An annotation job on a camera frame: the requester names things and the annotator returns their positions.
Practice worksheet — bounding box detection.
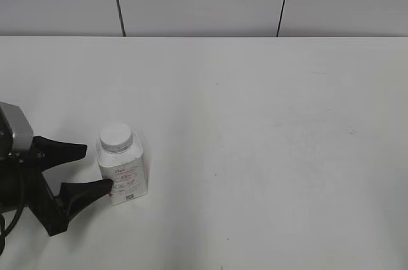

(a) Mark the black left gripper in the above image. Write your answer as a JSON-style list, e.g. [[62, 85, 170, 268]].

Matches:
[[6, 136, 113, 236]]

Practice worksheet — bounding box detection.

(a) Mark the white plastic bottle cap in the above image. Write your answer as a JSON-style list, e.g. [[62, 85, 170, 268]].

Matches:
[[99, 123, 133, 153]]

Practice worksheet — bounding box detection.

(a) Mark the white yili changqing yogurt bottle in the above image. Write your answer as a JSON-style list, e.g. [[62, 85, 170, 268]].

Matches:
[[96, 129, 148, 205]]

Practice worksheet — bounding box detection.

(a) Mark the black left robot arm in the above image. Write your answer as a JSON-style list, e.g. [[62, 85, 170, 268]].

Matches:
[[1, 136, 113, 241]]

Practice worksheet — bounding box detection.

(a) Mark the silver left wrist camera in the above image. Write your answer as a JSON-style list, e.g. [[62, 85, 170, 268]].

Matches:
[[1, 102, 34, 152]]

